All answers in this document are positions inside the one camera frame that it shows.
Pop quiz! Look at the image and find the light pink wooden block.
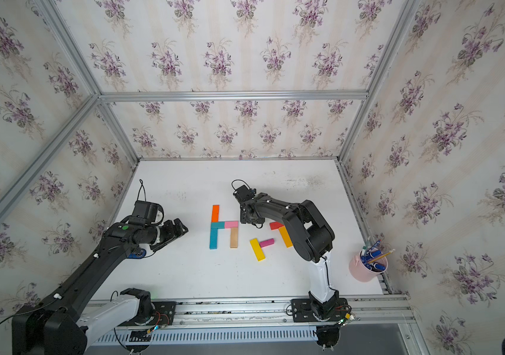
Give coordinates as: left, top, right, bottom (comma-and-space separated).
224, 220, 239, 229

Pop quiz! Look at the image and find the natural beige wooden block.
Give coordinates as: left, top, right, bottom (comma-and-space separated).
230, 228, 239, 249

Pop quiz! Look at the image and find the teal wooden block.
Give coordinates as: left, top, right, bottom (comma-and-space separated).
210, 221, 225, 229
209, 228, 218, 250

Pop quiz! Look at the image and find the orange wooden block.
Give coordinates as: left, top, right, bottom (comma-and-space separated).
211, 205, 220, 223

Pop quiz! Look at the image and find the magenta wooden block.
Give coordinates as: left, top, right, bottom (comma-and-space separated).
258, 238, 275, 249

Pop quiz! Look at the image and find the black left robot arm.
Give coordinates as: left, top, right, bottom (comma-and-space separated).
8, 201, 189, 354

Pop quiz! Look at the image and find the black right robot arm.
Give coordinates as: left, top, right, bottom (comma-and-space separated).
233, 185, 340, 321

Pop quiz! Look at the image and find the red wooden block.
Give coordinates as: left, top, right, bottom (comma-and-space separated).
270, 222, 284, 230

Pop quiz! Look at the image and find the yellow long wooden block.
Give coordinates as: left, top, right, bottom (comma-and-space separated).
250, 238, 266, 262

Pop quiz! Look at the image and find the blue black small device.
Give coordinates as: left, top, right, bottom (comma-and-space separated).
128, 249, 147, 260

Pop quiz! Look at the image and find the amber long wooden block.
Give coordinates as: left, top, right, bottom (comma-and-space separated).
279, 226, 293, 248

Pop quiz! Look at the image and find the pink pen cup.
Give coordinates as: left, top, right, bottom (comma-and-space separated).
349, 251, 389, 283

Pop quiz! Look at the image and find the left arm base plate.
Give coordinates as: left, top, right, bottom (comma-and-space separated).
112, 300, 178, 328

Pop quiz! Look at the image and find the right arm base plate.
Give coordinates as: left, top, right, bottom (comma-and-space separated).
291, 298, 353, 323

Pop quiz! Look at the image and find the aluminium mounting rail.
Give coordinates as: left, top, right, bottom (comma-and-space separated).
47, 292, 415, 331

